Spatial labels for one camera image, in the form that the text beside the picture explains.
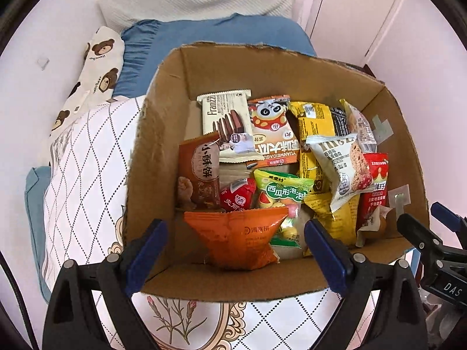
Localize plain yellow snack packet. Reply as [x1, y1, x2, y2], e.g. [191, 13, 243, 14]
[304, 192, 360, 247]

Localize blue pillow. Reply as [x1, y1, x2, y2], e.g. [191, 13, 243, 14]
[111, 13, 317, 101]

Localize brown cardboard box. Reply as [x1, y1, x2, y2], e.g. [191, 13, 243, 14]
[122, 41, 430, 302]

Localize light blue blanket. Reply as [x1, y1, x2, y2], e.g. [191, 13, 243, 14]
[24, 166, 53, 301]

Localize long red snack packet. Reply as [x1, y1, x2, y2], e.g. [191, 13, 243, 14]
[356, 152, 390, 232]

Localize white oat bar packet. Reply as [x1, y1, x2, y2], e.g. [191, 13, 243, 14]
[306, 133, 373, 213]

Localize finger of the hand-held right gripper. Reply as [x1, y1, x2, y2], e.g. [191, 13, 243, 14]
[397, 212, 451, 263]
[431, 202, 467, 241]

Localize white diamond pattern quilt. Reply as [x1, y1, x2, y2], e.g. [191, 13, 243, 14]
[42, 95, 380, 350]

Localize white door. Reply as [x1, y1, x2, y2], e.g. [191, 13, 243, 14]
[304, 0, 407, 64]

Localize clear yellow-edged snack packet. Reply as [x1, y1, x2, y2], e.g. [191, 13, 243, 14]
[339, 98, 377, 146]

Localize white chocolate wafer packet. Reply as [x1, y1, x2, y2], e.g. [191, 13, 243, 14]
[197, 89, 256, 164]

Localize black cable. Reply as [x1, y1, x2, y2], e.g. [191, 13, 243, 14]
[0, 253, 39, 350]

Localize small red snack packet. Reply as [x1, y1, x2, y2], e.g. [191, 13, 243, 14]
[219, 177, 258, 213]

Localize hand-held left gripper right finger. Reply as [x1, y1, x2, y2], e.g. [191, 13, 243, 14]
[304, 219, 427, 350]

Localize orange panda snack packet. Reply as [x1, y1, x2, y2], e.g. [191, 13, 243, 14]
[246, 95, 300, 170]

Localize yellow and black snack packet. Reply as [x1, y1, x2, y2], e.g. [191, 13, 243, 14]
[288, 101, 338, 195]

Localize green candy packet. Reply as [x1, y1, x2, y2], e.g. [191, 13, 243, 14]
[253, 169, 315, 259]

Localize bear print pillow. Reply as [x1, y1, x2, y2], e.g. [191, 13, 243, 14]
[49, 25, 126, 143]

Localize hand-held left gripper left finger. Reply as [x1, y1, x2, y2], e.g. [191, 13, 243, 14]
[43, 219, 169, 350]

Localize brown snack packet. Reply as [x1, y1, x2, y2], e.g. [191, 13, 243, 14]
[177, 133, 222, 211]

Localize white textured pillow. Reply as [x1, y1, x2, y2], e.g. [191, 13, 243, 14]
[97, 0, 296, 33]

